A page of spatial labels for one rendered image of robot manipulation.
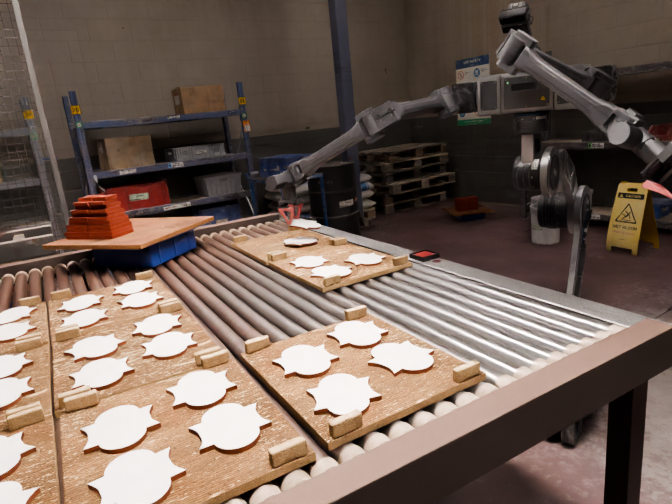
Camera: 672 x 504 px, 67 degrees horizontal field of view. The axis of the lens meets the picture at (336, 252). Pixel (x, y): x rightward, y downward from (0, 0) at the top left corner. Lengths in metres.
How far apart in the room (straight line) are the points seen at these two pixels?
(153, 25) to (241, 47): 1.10
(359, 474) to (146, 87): 6.16
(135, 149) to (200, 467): 5.31
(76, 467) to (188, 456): 0.18
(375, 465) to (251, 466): 0.19
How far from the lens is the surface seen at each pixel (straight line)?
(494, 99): 2.20
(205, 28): 7.01
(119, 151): 5.96
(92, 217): 2.28
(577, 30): 6.76
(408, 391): 0.98
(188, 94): 6.12
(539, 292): 1.50
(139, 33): 6.76
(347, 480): 0.77
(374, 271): 1.65
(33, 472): 1.01
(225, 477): 0.84
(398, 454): 0.81
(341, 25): 6.51
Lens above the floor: 1.44
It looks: 15 degrees down
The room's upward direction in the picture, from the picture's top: 6 degrees counter-clockwise
